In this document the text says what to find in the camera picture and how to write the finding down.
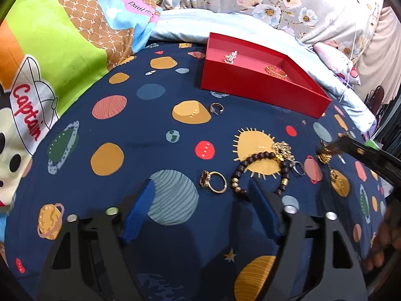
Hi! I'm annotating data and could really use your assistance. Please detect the navy planet print sheet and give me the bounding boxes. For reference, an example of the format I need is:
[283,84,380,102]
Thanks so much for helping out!
[0,42,401,301]

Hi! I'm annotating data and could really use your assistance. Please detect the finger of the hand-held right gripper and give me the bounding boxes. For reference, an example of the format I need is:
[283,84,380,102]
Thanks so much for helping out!
[320,135,401,184]

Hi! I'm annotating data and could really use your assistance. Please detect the light blue quilt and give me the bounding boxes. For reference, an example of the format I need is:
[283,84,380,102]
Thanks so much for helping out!
[147,9,376,132]

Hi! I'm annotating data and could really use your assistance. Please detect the gold wristwatch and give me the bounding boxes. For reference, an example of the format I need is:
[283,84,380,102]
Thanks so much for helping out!
[316,150,343,184]

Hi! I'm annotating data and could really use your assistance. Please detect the red jewelry box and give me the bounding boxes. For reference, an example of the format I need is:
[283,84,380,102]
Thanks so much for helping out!
[200,32,333,119]

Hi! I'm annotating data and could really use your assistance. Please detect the dark bead bracelet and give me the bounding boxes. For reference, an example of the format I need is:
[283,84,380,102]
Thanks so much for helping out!
[230,151,292,199]

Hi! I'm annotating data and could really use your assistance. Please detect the gold ring with red stone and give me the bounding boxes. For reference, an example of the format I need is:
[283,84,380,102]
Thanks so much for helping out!
[199,170,228,194]

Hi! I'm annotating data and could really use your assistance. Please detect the person's right hand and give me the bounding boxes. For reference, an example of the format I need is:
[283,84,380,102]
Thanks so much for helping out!
[365,208,401,273]

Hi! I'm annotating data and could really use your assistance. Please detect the cartoon monkey blanket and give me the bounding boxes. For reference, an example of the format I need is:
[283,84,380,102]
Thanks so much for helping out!
[0,0,163,258]

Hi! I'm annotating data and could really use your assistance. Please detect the gold chain-link bangle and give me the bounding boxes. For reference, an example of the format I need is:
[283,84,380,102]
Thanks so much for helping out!
[266,64,288,78]

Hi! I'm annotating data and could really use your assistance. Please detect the pink plush toy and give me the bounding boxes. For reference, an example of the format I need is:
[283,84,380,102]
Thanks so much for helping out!
[313,41,362,85]

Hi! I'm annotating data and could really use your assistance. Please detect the beige curtain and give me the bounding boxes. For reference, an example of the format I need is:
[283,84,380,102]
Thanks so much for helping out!
[354,6,401,107]

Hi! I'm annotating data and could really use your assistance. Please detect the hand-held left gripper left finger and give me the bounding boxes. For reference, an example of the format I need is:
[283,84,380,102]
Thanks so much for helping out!
[37,179,156,301]

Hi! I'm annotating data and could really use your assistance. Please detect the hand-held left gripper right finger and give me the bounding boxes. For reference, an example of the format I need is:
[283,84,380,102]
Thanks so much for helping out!
[249,179,368,301]

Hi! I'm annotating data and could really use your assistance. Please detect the white cable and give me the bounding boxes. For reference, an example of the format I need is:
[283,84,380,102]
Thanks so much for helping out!
[341,0,361,101]

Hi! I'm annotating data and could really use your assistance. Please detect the dark brown furniture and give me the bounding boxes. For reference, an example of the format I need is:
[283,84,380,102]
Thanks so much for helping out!
[365,86,384,113]

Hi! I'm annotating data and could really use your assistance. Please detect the gold ornate brooch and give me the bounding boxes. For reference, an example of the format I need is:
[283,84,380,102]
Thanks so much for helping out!
[271,141,295,164]

